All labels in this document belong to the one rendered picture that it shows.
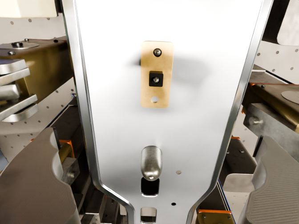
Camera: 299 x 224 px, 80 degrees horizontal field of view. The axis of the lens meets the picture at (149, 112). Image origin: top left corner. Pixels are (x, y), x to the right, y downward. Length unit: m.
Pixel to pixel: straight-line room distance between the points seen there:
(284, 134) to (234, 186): 0.16
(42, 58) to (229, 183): 0.35
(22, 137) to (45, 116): 0.14
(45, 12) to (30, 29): 0.40
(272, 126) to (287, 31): 0.12
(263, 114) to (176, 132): 0.12
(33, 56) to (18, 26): 0.40
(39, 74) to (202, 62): 0.19
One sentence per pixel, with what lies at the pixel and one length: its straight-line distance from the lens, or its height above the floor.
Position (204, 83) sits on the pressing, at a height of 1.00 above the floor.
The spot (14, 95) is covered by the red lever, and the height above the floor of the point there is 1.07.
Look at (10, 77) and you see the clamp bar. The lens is 0.20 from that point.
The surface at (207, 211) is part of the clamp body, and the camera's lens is 0.55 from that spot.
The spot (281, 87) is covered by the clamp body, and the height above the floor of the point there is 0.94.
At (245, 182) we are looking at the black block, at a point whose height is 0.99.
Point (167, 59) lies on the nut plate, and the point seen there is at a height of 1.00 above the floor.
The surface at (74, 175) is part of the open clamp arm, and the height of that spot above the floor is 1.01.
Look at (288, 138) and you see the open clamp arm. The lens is 0.26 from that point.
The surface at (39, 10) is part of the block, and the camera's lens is 0.21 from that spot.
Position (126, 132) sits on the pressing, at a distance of 0.27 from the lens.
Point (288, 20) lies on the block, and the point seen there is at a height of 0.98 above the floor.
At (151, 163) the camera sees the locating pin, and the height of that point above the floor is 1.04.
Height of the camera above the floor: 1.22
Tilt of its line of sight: 62 degrees down
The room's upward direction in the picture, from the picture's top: 177 degrees counter-clockwise
